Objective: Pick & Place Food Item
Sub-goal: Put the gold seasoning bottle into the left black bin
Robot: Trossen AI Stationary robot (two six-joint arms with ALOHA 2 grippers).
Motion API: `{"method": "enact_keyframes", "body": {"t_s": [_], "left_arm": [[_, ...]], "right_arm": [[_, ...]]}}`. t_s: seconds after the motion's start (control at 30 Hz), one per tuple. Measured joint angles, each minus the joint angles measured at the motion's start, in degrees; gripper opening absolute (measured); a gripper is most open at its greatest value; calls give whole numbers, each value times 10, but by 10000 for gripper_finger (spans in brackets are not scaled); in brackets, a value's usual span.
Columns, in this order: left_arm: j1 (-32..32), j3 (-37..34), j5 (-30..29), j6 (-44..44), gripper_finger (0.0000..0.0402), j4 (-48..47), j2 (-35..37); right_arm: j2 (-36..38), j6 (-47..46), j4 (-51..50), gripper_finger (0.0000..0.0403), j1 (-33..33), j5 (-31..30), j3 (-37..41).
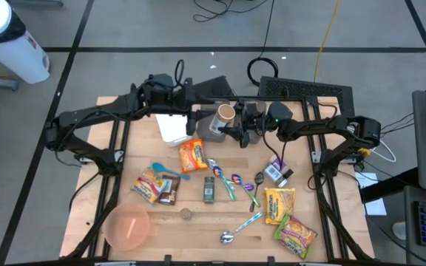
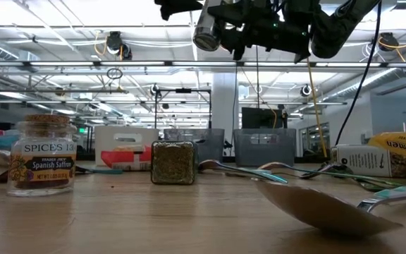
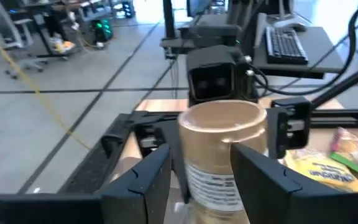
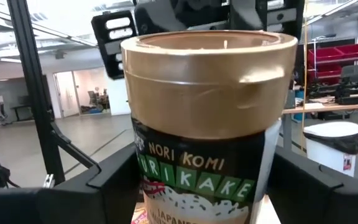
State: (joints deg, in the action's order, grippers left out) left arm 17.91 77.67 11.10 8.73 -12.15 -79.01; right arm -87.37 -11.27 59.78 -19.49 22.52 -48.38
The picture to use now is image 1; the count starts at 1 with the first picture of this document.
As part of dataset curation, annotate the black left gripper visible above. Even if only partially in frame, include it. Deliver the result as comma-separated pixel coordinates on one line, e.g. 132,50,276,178
168,78,216,136

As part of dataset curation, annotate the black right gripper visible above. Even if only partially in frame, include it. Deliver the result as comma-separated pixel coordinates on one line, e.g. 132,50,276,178
218,99,271,148

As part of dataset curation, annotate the orange ramen noodle packet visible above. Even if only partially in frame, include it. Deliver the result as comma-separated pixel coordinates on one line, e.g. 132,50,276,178
177,138,209,174

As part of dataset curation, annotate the iridescent spoon green handle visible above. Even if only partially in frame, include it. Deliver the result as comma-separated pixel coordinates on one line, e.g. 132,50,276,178
212,166,237,202
231,174,262,208

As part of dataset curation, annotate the small purple iridescent spoon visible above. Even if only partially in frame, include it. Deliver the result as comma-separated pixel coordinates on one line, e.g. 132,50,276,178
229,180,255,192

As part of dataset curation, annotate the teal plastic spoon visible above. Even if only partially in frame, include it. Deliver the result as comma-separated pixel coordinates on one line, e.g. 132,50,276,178
149,162,191,181

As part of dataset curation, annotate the green spice jar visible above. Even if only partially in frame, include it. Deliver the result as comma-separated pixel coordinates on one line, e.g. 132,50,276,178
203,176,216,205

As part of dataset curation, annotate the brown snack bar packet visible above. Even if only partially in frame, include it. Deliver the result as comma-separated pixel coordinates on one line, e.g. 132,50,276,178
158,174,181,206

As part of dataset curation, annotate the yellow red ramen packet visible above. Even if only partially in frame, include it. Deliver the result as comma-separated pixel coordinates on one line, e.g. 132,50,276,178
130,168,166,206

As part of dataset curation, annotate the silver spoon teal striped handle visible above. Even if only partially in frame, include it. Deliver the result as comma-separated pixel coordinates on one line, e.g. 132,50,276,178
206,157,237,192
219,211,264,245

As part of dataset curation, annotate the translucent grey plastic bin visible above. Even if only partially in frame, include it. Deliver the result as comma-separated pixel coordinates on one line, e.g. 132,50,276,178
196,98,231,143
231,98,268,144

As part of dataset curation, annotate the black wedge-shaped box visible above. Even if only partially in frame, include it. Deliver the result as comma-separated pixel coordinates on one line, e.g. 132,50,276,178
192,75,236,98

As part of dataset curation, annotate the white plastic bin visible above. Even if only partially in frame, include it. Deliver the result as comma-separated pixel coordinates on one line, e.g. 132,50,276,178
155,112,195,148

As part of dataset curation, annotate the plain dark silver spoon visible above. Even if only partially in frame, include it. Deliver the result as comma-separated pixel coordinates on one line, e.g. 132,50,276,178
248,171,266,213

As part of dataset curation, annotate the large purple-lid spice jar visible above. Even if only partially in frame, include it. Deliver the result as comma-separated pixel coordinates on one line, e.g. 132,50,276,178
263,154,294,188

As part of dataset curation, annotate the black mesh computer case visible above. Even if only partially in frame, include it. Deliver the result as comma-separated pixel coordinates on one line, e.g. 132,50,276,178
257,75,356,126

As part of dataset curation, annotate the yellow ramen noodle packet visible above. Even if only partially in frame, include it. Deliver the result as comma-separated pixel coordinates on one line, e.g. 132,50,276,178
263,187,297,225

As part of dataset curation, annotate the green-edged ramen noodle packet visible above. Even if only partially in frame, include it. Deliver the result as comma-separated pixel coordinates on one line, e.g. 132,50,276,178
273,214,318,260

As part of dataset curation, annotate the pink translucent plastic bowl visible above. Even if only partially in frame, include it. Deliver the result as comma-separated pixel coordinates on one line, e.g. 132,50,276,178
101,202,152,251

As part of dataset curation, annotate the white paper sheet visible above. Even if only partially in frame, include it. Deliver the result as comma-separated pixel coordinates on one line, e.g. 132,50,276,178
355,171,388,217

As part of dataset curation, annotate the white trash can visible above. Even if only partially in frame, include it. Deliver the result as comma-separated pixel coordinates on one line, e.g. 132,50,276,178
0,0,51,85

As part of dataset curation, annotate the white computer mouse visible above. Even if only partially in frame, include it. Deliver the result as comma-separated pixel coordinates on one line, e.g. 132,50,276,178
392,220,408,241

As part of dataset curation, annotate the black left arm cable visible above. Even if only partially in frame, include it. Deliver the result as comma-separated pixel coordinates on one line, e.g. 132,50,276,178
175,58,186,88

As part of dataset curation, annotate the black coiled floor cable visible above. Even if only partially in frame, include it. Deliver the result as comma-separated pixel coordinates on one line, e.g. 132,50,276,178
246,0,279,88

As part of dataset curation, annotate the black metal table frame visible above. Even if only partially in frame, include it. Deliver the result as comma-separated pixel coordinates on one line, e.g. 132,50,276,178
64,83,376,266

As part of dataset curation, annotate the loose black floor cable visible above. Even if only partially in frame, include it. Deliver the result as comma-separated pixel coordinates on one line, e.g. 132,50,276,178
192,0,273,23

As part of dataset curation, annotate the yellow cable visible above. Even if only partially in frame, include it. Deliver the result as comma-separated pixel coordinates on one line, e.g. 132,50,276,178
312,0,342,83

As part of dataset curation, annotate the white cable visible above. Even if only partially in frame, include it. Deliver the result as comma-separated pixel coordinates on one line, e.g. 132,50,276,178
373,138,397,163

